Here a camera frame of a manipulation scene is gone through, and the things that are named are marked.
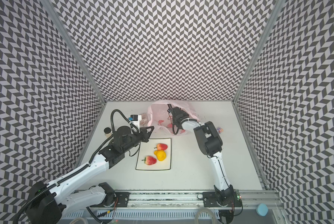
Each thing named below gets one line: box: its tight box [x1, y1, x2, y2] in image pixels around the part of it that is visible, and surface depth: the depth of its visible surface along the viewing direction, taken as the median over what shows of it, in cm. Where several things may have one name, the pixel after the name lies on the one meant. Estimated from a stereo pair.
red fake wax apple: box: [153, 142, 168, 151], surface depth 90 cm
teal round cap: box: [256, 203, 269, 217], surface depth 72 cm
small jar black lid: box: [103, 126, 113, 139], surface depth 90 cm
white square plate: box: [135, 137, 172, 170], surface depth 85 cm
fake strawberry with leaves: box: [141, 155, 157, 166], surface depth 84 cm
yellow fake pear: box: [153, 149, 167, 161], surface depth 85 cm
